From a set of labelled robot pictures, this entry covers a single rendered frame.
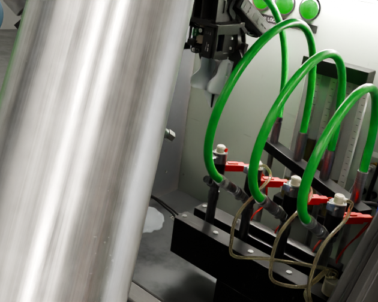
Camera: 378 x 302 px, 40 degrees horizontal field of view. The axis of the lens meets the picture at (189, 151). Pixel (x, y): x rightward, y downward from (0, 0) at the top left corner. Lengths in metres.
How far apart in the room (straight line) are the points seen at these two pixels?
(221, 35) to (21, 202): 0.62
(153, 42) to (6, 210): 0.10
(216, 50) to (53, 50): 0.57
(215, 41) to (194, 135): 0.61
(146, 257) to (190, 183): 0.34
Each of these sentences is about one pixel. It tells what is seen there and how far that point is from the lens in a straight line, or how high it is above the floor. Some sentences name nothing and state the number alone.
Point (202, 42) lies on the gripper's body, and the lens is 0.81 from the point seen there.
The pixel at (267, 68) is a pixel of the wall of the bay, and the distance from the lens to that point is 1.21.
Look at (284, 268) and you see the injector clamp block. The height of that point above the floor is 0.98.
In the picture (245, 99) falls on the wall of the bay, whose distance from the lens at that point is 1.25.
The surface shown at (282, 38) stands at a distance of 1.05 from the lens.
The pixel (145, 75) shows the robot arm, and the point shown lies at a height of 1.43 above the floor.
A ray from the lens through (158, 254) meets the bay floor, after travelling 1.17.
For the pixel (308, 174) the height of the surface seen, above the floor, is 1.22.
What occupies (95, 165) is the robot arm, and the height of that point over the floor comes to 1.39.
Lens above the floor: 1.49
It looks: 22 degrees down
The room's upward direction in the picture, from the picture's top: 8 degrees clockwise
